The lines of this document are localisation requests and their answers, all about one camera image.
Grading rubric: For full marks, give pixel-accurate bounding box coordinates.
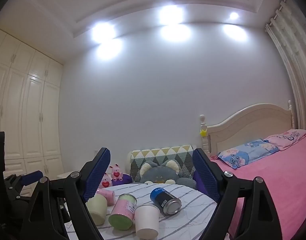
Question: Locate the blue printed pillow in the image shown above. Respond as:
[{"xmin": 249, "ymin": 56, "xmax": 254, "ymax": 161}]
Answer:
[{"xmin": 218, "ymin": 138, "xmax": 280, "ymax": 169}]

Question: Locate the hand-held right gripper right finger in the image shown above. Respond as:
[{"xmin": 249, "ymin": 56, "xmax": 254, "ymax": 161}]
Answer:
[{"xmin": 192, "ymin": 148, "xmax": 284, "ymax": 240}]

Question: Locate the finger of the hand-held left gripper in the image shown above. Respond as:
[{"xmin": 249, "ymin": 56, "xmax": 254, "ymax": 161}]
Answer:
[{"xmin": 19, "ymin": 170, "xmax": 44, "ymax": 187}]

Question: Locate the white paper cup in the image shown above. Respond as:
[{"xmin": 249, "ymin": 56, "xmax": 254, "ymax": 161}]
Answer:
[{"xmin": 134, "ymin": 204, "xmax": 160, "ymax": 240}]

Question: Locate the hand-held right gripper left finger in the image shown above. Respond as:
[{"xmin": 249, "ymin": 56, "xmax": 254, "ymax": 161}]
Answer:
[{"xmin": 22, "ymin": 147, "xmax": 111, "ymax": 240}]

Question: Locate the triangle patterned cushion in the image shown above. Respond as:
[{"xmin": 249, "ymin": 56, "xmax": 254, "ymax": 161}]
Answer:
[{"xmin": 129, "ymin": 145, "xmax": 196, "ymax": 183}]

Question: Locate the cream wardrobe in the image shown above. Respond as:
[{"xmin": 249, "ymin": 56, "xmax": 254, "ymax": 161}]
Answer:
[{"xmin": 0, "ymin": 25, "xmax": 64, "ymax": 181}]

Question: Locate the blue metal can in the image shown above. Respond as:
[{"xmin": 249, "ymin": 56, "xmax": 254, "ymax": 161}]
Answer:
[{"xmin": 150, "ymin": 187, "xmax": 182, "ymax": 216}]

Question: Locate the pink pig plush toy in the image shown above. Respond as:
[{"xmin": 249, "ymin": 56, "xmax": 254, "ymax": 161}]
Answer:
[
  {"xmin": 110, "ymin": 164, "xmax": 124, "ymax": 182},
  {"xmin": 98, "ymin": 173, "xmax": 112, "ymax": 189}
]

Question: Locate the grey plush toy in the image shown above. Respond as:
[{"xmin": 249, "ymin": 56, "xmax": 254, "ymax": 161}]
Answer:
[{"xmin": 139, "ymin": 160, "xmax": 197, "ymax": 189}]

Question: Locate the pink bed sheet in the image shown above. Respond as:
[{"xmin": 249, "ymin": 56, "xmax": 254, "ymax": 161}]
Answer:
[{"xmin": 209, "ymin": 130, "xmax": 306, "ymax": 240}]

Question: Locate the cream curtain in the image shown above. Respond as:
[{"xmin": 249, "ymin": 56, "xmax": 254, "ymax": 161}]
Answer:
[{"xmin": 265, "ymin": 0, "xmax": 306, "ymax": 132}]

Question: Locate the small pink cup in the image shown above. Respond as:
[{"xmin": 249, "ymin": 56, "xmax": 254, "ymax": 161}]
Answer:
[{"xmin": 96, "ymin": 189, "xmax": 116, "ymax": 207}]

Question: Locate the pink and green can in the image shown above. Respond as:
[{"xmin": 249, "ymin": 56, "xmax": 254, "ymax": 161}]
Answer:
[{"xmin": 108, "ymin": 193, "xmax": 138, "ymax": 230}]

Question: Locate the cream cup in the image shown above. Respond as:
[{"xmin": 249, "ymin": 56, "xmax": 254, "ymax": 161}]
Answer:
[{"xmin": 86, "ymin": 194, "xmax": 108, "ymax": 226}]

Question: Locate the cream bed headboard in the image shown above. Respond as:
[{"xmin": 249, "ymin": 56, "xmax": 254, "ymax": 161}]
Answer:
[{"xmin": 199, "ymin": 100, "xmax": 293, "ymax": 155}]

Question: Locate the striped tablecloth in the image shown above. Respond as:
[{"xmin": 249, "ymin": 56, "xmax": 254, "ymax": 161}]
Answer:
[{"xmin": 64, "ymin": 183, "xmax": 218, "ymax": 240}]

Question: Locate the pink printed pillow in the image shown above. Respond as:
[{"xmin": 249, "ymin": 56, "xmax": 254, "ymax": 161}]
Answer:
[{"xmin": 263, "ymin": 129, "xmax": 306, "ymax": 151}]

